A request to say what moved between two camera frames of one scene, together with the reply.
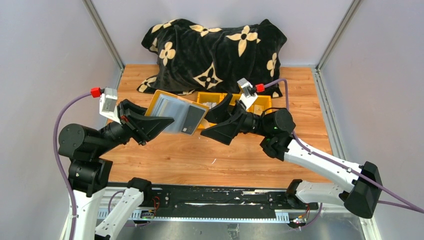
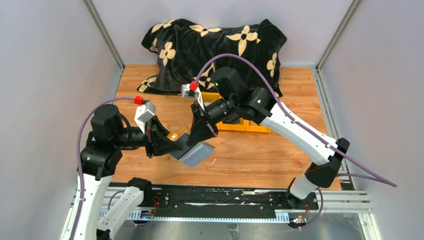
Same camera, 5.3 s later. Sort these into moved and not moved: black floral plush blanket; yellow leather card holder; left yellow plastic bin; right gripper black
Moved: right gripper black; yellow leather card holder
Not moved: black floral plush blanket; left yellow plastic bin
